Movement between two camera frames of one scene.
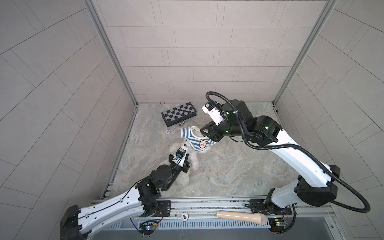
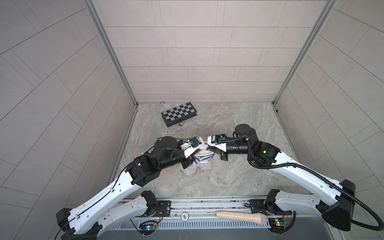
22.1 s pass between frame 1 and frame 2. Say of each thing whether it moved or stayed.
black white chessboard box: stayed
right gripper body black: moved
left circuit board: stayed
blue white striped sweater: moved
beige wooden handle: stayed
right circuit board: stayed
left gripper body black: moved
